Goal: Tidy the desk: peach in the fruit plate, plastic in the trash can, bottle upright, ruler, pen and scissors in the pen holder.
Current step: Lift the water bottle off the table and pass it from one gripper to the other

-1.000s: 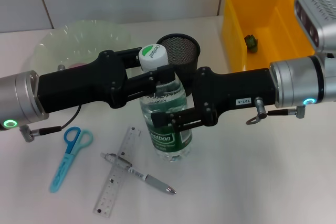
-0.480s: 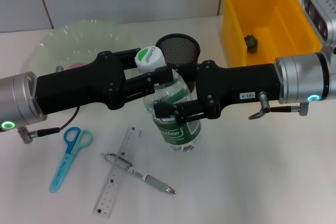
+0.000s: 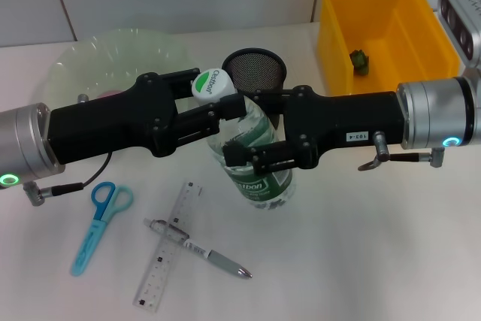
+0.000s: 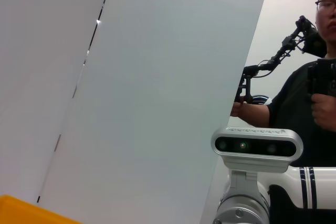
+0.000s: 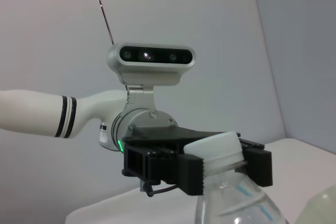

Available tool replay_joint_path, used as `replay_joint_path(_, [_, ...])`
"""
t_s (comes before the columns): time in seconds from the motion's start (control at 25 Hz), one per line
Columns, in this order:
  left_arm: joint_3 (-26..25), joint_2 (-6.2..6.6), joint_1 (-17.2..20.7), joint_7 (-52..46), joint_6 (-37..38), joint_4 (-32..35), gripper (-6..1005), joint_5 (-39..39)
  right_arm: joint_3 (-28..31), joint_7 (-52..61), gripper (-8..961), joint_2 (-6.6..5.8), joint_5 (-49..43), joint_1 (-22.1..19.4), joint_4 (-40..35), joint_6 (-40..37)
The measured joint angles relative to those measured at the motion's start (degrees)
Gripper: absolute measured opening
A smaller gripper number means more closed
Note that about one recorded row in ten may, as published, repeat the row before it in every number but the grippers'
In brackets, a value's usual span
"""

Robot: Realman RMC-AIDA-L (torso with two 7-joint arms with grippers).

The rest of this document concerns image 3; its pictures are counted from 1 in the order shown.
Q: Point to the pale green glass fruit plate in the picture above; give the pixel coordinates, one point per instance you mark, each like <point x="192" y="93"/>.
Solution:
<point x="112" y="58"/>

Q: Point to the yellow plastic bin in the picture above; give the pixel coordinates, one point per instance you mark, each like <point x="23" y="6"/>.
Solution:
<point x="394" y="16"/>

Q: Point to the black mesh cup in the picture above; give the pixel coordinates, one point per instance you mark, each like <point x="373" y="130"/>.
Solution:
<point x="255" y="73"/>

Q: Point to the transparent plastic ruler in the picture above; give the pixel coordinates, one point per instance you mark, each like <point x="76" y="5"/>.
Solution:
<point x="158" y="272"/>

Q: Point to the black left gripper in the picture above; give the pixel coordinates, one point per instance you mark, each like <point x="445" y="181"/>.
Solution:
<point x="105" y="125"/>

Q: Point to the grey and clear pen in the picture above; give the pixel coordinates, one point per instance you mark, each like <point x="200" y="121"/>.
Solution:
<point x="225" y="261"/>

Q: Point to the green plastic scrap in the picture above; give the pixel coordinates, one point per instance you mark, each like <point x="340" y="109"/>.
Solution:
<point x="360" y="61"/>

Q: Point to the pink peach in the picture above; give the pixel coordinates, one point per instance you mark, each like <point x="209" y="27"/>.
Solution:
<point x="109" y="93"/>

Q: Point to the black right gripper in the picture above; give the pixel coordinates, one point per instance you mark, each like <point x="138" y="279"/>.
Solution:
<point x="338" y="118"/>

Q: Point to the white and silver left arm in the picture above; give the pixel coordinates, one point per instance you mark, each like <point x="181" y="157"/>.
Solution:
<point x="22" y="144"/>

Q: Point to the blue scissors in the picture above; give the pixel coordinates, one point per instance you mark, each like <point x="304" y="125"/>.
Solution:
<point x="88" y="246"/>

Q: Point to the clear green-labelled water bottle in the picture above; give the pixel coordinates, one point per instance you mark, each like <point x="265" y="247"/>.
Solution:
<point x="210" y="86"/>

